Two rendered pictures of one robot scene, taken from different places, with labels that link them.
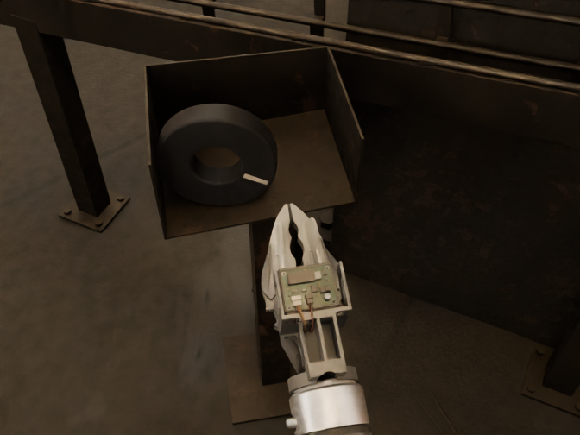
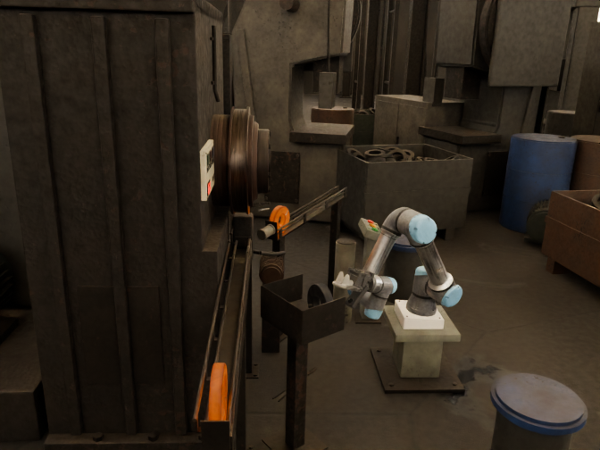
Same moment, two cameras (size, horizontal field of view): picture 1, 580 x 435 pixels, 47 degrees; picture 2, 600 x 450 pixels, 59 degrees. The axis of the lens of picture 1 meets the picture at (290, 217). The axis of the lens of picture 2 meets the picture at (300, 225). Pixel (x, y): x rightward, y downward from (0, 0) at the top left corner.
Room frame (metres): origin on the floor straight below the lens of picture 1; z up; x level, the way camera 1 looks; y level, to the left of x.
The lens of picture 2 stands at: (1.58, 1.68, 1.58)
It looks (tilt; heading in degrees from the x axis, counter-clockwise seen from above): 18 degrees down; 242
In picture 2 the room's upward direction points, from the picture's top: 2 degrees clockwise
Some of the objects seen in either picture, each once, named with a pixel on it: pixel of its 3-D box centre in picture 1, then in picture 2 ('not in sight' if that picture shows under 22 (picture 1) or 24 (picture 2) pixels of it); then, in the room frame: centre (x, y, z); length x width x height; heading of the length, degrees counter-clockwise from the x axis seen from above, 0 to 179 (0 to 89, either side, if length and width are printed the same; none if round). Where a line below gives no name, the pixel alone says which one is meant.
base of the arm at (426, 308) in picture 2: not in sight; (422, 300); (-0.13, -0.19, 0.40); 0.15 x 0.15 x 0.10
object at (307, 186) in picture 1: (257, 268); (299, 373); (0.69, 0.06, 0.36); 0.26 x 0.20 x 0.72; 100
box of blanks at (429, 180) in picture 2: not in sight; (395, 189); (-1.48, -2.18, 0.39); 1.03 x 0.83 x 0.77; 170
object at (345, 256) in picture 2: not in sight; (344, 280); (-0.08, -0.84, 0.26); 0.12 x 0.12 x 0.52
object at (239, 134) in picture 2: not in sight; (242, 161); (0.72, -0.50, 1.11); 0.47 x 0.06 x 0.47; 65
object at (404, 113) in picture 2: not in sight; (412, 144); (-2.67, -3.45, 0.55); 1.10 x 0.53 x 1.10; 85
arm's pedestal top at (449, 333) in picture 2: not in sight; (419, 322); (-0.13, -0.19, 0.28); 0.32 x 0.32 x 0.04; 66
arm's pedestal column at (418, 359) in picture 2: not in sight; (416, 348); (-0.13, -0.19, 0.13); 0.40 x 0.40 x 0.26; 66
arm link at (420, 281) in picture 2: not in sight; (427, 279); (-0.14, -0.18, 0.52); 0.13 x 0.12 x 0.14; 90
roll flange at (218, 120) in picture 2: not in sight; (223, 161); (0.79, -0.53, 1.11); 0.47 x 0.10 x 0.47; 65
